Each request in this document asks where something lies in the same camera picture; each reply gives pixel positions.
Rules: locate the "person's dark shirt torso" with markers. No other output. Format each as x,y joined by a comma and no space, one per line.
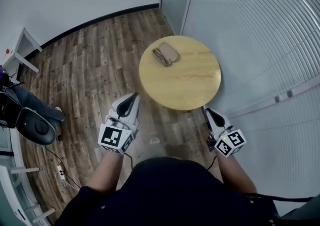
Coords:
170,195

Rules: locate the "small white desk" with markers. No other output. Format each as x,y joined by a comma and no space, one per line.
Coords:
21,49

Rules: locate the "person's left forearm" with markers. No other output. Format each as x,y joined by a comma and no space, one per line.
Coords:
106,172

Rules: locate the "eyeglasses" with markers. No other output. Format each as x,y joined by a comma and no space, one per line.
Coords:
159,55

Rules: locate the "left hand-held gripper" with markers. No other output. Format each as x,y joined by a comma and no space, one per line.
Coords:
112,137

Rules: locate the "white desk with slim legs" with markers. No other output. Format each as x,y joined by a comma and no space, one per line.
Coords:
25,170

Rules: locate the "beige glasses case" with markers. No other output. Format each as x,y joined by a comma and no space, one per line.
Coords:
168,50

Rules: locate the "grey shoulder bag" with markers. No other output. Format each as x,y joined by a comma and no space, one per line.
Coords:
302,215

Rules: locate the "white power strip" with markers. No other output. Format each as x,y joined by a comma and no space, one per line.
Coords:
61,172

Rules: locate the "person's right forearm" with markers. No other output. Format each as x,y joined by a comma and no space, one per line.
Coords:
235,175

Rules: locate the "round wooden side table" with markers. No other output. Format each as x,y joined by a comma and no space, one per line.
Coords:
185,82

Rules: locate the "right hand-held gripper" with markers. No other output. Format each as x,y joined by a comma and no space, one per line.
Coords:
230,143

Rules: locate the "person's grey trousers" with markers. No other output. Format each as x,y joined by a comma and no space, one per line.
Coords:
160,149

